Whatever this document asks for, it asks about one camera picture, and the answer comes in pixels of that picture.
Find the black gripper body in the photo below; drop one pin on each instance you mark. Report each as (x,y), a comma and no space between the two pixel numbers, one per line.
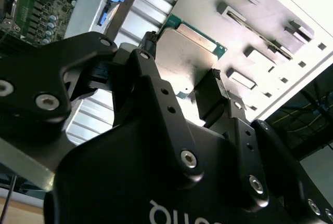
(117,182)

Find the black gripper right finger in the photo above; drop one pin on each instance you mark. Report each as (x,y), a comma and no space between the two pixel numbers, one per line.
(249,156)

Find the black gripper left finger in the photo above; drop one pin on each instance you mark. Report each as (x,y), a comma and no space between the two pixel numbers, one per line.
(31,86)

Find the silver CPU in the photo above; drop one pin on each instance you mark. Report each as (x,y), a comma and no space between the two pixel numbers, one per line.
(182,57)

